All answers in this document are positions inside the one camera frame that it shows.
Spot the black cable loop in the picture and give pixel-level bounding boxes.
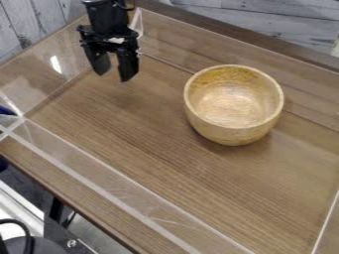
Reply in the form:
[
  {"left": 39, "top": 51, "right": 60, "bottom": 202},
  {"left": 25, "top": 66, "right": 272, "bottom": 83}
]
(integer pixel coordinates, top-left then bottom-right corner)
[{"left": 0, "top": 218, "right": 35, "bottom": 254}]

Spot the light wooden bowl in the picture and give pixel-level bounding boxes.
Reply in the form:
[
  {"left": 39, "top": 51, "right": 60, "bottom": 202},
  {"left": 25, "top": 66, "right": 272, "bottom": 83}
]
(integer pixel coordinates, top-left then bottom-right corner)
[{"left": 183, "top": 64, "right": 284, "bottom": 146}]

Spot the black table leg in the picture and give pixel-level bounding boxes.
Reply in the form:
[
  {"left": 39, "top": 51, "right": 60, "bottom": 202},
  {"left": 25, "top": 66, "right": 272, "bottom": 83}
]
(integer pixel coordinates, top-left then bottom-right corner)
[{"left": 49, "top": 197, "right": 65, "bottom": 223}]

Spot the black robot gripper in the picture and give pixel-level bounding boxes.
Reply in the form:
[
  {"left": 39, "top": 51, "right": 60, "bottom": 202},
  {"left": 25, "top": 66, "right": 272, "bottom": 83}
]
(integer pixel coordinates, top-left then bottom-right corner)
[{"left": 77, "top": 0, "right": 139, "bottom": 82}]

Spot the blue object at edge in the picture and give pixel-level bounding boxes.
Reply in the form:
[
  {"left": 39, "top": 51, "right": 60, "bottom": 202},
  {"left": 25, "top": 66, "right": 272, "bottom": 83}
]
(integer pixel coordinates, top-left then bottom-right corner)
[{"left": 0, "top": 105, "right": 16, "bottom": 116}]

